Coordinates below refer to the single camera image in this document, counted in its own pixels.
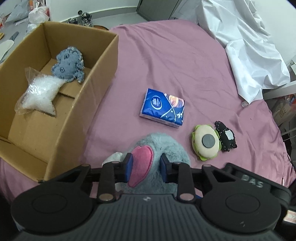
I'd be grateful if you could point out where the grey fluffy plush pink ear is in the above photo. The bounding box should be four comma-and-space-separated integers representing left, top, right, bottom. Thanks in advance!
102, 132, 191, 195

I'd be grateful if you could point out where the burger shaped plush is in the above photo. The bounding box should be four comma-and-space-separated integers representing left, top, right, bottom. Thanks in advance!
191, 125, 222, 161

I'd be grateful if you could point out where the black patch plush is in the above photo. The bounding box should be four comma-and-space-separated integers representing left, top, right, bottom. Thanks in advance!
215, 121, 237, 152

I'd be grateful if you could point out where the blue tissue pack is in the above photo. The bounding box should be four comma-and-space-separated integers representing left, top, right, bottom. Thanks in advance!
139, 88, 185, 128

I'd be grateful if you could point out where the clear bag white filling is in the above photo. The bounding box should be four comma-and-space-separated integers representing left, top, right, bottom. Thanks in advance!
15, 67, 66, 116

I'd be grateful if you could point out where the blue denim heart plush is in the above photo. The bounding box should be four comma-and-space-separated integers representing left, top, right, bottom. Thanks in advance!
51, 46, 85, 83

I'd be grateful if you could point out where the small white pack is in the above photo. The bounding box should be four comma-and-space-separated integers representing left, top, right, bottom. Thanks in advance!
102, 152, 123, 166

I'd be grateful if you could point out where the brown cardboard box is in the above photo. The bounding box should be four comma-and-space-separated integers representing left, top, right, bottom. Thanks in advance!
1, 22, 119, 182

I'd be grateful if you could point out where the pink bed sheet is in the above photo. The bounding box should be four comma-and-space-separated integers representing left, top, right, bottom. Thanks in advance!
1, 20, 295, 201

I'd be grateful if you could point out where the grey sneaker pair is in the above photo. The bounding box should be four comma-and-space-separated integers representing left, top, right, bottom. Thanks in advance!
67, 10, 93, 27

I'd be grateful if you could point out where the white draped sheet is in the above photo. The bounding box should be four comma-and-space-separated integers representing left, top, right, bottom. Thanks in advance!
196, 1, 290, 104

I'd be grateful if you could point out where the grey wardrobe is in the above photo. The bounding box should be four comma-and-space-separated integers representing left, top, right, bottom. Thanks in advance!
137, 0, 201, 23

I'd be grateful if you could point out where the white insole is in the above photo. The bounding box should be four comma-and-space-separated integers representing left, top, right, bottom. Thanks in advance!
0, 40, 14, 60

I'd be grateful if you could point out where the white plastic bag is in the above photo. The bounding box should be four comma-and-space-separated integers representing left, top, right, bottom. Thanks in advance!
28, 6, 50, 25

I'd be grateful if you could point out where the grey plastic bag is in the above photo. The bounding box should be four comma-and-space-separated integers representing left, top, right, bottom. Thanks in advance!
6, 1, 31, 23

